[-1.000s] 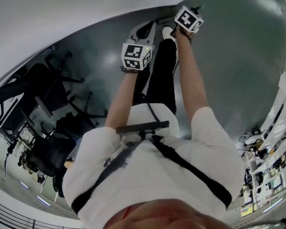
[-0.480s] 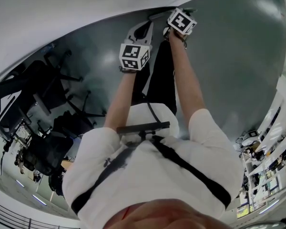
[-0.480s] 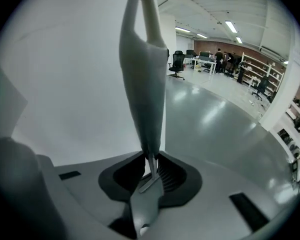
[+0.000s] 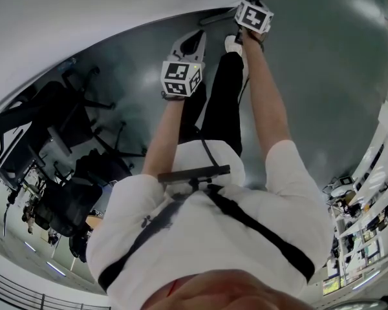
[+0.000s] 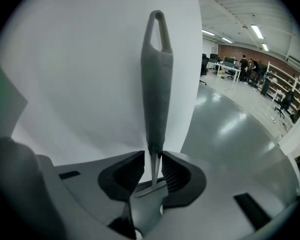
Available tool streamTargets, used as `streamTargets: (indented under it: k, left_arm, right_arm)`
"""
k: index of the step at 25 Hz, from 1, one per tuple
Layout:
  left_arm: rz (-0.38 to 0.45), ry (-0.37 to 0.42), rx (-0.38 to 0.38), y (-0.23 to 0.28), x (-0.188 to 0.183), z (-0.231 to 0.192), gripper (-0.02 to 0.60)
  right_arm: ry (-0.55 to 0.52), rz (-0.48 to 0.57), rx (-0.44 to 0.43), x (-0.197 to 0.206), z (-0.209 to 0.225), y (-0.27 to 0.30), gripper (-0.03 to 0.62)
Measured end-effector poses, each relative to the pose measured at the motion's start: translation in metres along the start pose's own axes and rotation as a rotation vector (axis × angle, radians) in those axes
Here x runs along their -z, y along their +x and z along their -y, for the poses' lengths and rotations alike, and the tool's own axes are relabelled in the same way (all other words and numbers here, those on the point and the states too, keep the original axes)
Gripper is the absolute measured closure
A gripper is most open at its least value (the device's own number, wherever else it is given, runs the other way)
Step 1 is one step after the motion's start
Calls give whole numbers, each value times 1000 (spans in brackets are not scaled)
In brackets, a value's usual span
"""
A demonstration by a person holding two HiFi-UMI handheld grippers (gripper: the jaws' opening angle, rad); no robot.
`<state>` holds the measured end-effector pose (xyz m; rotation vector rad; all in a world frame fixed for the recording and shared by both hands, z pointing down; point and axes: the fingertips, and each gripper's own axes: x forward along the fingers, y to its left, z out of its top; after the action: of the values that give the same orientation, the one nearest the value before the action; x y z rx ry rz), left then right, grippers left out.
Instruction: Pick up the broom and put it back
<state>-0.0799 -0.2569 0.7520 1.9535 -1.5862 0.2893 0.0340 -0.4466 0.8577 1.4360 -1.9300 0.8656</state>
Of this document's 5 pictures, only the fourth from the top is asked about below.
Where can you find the person's head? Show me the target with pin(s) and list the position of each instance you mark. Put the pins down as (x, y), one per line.
(232, 289)

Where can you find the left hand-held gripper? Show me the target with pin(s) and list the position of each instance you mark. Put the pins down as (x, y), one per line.
(179, 77)

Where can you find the black metal railing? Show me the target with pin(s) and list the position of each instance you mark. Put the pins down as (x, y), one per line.
(19, 291)

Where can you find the person's right forearm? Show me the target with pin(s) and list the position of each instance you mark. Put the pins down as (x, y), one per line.
(265, 102)

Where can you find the person's left forearm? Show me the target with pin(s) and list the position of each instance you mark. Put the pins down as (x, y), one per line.
(161, 140)

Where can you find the person's white right shoe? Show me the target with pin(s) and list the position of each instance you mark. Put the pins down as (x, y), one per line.
(233, 45)

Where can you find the black office chair with headrest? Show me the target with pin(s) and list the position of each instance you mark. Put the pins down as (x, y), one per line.
(64, 108)

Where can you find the person's black trousers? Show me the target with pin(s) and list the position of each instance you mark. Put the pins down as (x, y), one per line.
(224, 102)

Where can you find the black chest mount bar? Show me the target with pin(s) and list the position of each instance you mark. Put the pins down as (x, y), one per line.
(194, 173)

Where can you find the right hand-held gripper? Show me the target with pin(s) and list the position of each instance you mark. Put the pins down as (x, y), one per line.
(253, 16)

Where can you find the person's white shirt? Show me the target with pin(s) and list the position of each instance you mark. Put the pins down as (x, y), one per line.
(220, 224)

